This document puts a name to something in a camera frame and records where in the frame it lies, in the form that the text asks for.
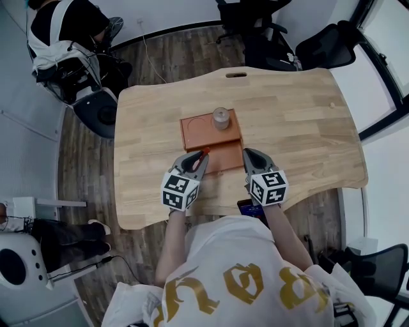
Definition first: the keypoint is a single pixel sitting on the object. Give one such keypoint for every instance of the person's right forearm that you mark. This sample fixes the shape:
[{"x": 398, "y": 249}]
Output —
[{"x": 286, "y": 236}]

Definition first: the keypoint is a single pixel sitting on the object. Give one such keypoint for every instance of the black smartphone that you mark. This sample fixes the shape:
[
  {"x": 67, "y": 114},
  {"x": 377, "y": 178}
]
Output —
[{"x": 250, "y": 209}]

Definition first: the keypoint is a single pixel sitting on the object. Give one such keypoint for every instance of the person's white printed t-shirt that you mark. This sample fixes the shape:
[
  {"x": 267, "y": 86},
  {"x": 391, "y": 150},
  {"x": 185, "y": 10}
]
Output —
[{"x": 236, "y": 274}]

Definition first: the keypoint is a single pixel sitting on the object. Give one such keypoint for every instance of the black mesh office chair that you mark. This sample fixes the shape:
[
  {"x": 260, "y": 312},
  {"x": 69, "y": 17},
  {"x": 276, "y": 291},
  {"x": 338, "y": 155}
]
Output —
[
  {"x": 380, "y": 271},
  {"x": 326, "y": 48}
]

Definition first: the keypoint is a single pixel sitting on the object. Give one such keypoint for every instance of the orange-brown wooden box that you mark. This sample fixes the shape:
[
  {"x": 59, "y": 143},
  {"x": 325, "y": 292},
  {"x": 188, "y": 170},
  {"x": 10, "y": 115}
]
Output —
[{"x": 211, "y": 137}]

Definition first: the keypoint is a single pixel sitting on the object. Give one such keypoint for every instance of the grey mesh chair back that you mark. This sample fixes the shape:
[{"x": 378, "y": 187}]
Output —
[{"x": 114, "y": 28}]

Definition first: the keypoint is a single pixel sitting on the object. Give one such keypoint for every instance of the person's left forearm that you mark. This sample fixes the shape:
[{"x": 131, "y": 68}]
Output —
[{"x": 172, "y": 242}]

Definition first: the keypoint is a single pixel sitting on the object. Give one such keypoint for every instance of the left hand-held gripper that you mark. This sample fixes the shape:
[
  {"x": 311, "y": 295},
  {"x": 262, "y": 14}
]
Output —
[{"x": 179, "y": 191}]

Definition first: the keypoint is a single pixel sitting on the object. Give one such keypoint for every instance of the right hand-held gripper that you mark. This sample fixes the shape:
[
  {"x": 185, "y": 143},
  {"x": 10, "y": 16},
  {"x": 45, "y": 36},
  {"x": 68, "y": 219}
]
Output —
[{"x": 268, "y": 190}]

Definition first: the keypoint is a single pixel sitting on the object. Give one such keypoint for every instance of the clear plastic jar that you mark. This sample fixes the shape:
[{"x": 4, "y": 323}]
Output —
[{"x": 221, "y": 118}]

